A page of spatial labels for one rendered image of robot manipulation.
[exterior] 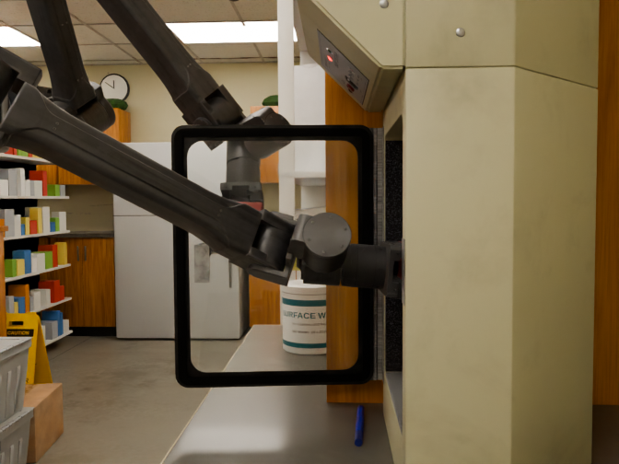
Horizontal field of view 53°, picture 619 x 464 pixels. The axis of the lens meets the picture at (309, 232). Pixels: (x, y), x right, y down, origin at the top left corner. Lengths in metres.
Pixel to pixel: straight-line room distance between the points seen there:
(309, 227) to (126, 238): 5.16
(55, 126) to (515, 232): 0.50
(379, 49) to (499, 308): 0.29
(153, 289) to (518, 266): 5.27
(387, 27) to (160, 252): 5.19
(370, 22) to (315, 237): 0.24
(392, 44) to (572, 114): 0.24
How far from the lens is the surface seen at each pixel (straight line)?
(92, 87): 1.26
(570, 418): 0.83
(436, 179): 0.65
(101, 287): 6.12
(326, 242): 0.72
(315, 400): 1.08
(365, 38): 0.66
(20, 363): 3.11
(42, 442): 3.53
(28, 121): 0.72
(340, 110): 1.02
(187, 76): 1.03
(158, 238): 5.76
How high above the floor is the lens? 1.28
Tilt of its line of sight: 3 degrees down
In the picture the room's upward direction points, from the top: straight up
